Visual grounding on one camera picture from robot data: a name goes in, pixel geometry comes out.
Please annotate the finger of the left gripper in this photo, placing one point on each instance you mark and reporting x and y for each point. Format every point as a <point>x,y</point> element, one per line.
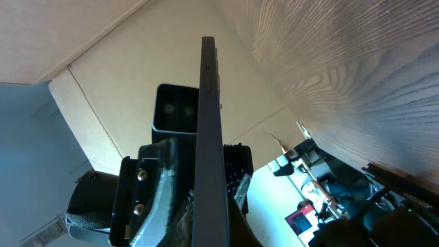
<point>239,170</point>

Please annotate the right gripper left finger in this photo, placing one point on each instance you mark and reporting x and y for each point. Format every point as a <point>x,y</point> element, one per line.
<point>180,233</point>

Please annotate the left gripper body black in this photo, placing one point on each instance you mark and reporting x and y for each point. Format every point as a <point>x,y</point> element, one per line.
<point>151,192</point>

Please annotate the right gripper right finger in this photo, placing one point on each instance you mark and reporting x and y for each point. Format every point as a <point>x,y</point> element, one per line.
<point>241,234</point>

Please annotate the Samsung Galaxy smartphone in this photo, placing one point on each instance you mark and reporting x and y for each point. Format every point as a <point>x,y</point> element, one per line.
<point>210,207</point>

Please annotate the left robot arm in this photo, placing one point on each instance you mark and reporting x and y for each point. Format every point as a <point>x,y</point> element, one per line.
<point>89,212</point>

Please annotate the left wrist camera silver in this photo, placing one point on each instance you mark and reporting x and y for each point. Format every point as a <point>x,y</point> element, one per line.
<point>176,109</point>

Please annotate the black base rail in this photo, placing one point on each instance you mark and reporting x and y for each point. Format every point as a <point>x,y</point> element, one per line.
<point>406,187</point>

